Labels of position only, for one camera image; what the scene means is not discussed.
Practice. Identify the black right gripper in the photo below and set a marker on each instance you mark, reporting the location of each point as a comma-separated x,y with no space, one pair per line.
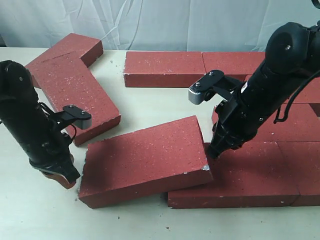
228,130

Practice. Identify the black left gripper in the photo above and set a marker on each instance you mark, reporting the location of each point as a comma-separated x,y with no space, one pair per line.
52,157

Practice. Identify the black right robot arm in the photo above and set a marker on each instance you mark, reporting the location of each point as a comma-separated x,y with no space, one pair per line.
292,60

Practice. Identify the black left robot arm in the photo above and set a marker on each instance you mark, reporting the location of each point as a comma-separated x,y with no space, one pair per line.
36,132

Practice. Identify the red brick front row left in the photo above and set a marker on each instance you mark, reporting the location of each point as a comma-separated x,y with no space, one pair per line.
256,175

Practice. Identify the red brick back row right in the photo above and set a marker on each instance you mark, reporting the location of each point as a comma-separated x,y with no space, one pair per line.
237,65

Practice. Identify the red brick third row right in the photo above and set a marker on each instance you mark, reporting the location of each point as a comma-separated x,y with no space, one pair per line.
302,125

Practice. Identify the red brick front row right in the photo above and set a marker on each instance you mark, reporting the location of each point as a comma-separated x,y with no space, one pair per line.
303,162

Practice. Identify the red brick second row right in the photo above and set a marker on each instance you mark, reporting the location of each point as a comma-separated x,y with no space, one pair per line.
309,95

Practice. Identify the red brick back row left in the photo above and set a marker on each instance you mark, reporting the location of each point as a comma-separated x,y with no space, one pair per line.
162,69

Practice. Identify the white backdrop sheet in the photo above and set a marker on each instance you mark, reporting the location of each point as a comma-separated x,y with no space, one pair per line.
153,25

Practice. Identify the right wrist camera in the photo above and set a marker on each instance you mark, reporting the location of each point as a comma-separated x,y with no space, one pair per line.
206,87

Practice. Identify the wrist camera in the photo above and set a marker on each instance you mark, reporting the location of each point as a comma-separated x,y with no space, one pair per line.
206,87
73,115

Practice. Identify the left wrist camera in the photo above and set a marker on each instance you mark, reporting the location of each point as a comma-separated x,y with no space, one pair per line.
73,115

